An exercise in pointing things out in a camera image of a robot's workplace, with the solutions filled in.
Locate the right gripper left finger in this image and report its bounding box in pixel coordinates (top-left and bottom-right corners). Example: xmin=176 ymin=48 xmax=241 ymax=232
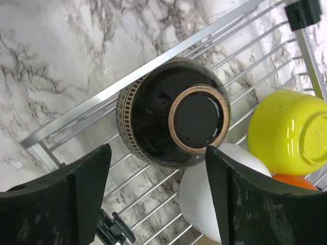
xmin=1 ymin=144 xmax=111 ymax=244

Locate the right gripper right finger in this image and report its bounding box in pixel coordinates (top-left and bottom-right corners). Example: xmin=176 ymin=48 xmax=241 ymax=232
xmin=205 ymin=146 xmax=326 ymax=244

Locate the plain white bowl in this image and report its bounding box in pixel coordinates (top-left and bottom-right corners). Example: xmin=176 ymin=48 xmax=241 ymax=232
xmin=178 ymin=143 xmax=272 ymax=242

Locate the orange white bowl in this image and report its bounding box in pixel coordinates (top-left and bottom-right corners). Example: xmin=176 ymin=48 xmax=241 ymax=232
xmin=272 ymin=174 xmax=319 ymax=191

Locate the yellow white bowl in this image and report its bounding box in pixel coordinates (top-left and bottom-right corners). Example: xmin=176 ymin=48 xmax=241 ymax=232
xmin=248 ymin=89 xmax=326 ymax=176

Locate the black patterned bowl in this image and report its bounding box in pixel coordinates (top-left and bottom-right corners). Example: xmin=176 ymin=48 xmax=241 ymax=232
xmin=116 ymin=57 xmax=231 ymax=169

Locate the silver wire dish rack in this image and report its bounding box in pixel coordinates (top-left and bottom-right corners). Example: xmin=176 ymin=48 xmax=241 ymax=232
xmin=19 ymin=0 xmax=327 ymax=245

